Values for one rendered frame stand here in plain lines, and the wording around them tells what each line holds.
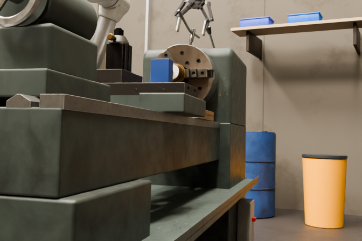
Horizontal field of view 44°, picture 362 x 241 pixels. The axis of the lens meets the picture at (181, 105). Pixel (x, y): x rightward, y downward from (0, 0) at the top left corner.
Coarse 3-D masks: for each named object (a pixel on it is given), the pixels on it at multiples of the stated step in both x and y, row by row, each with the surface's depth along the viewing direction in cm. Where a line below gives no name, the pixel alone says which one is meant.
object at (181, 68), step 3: (174, 63) 204; (177, 66) 201; (180, 66) 204; (180, 69) 202; (183, 69) 205; (180, 72) 201; (183, 72) 204; (180, 75) 202; (183, 75) 205; (177, 78) 201; (180, 78) 203; (183, 78) 206; (174, 81) 204; (177, 81) 204; (180, 81) 206
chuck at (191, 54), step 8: (168, 48) 218; (176, 48) 217; (184, 48) 216; (192, 48) 215; (160, 56) 219; (176, 56) 216; (184, 56) 215; (192, 56) 214; (200, 56) 213; (184, 64) 215; (192, 64) 214; (200, 64) 213; (208, 64) 212; (192, 80) 213; (200, 80) 212; (208, 80) 211; (216, 80) 219; (200, 88) 213; (208, 88) 211; (200, 96) 212; (208, 96) 216
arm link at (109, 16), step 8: (120, 0) 241; (128, 0) 250; (104, 8) 243; (112, 8) 242; (120, 8) 244; (128, 8) 252; (104, 16) 244; (112, 16) 244; (120, 16) 247; (104, 24) 245; (112, 24) 246; (96, 32) 246; (104, 32) 245; (112, 32) 249; (96, 40) 245; (104, 40) 246; (104, 48) 247; (104, 56) 250
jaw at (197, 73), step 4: (188, 72) 206; (192, 72) 208; (196, 72) 207; (200, 72) 209; (204, 72) 208; (208, 72) 212; (212, 72) 214; (188, 76) 206; (192, 76) 207; (196, 76) 207; (200, 76) 208; (204, 76) 208; (208, 76) 212; (212, 76) 213
